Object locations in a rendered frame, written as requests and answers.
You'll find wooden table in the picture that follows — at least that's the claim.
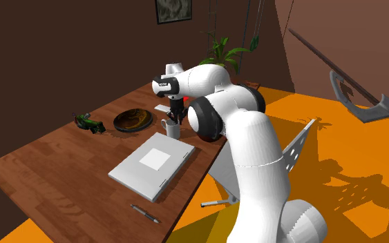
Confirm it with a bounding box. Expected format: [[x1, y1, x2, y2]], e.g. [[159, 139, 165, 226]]
[[0, 79, 262, 243]]

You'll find hanging green plant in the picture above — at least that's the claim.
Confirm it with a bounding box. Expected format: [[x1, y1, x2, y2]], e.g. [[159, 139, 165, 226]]
[[238, 0, 267, 73]]

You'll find white perforated chair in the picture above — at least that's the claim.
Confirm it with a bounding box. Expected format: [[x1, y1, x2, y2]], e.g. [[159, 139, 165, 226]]
[[200, 118, 316, 208]]

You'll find grey bracket with dark rail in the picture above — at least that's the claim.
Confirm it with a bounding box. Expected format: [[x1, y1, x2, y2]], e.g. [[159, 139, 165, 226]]
[[287, 28, 389, 124]]

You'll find green potted plant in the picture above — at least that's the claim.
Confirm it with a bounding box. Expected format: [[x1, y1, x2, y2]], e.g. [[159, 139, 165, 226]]
[[198, 31, 253, 75]]

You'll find dark brown bowl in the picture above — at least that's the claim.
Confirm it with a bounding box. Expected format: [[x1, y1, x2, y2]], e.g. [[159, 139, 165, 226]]
[[113, 108, 154, 133]]

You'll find white mug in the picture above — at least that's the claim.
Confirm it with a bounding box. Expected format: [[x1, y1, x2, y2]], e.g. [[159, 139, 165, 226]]
[[160, 118, 182, 140]]

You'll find green toy figure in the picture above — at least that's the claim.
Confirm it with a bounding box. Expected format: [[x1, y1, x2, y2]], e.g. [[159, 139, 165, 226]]
[[72, 112, 107, 135]]

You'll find grey closed laptop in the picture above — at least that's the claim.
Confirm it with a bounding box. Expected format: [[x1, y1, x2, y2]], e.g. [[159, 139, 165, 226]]
[[107, 131, 197, 203]]

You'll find dark framed wall picture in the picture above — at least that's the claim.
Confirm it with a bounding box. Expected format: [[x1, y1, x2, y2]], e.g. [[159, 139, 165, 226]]
[[154, 0, 193, 26]]

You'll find small white flat slab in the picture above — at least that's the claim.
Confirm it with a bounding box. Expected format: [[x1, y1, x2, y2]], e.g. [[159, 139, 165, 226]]
[[153, 104, 172, 114]]

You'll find grey pen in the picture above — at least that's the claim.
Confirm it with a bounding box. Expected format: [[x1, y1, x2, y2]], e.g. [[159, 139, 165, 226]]
[[129, 203, 162, 224]]

